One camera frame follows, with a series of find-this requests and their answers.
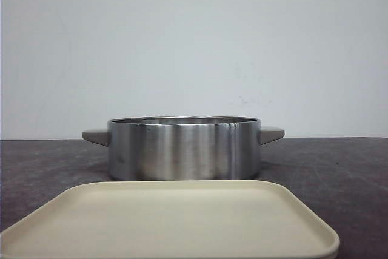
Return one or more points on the stainless steel pot grey handles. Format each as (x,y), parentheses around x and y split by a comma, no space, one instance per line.
(184,147)

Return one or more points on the cream rectangular plastic tray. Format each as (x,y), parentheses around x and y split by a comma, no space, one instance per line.
(172,219)

